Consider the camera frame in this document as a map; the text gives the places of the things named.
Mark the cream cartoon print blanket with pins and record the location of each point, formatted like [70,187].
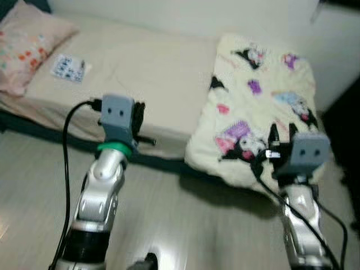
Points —
[253,73]

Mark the white book blue lettering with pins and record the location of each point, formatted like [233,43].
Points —
[68,67]

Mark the pink dotted pillow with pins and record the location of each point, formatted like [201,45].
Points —
[28,45]

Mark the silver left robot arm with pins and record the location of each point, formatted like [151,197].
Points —
[98,197]

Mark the bed with cream sheet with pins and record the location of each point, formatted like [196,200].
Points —
[152,67]

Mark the robot left leg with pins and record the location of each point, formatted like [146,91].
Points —
[147,263]

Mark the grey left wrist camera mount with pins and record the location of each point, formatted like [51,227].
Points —
[117,118]

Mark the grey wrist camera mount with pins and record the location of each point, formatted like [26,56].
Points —
[306,153]
[117,118]

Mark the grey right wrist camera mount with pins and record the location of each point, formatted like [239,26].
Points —
[306,153]

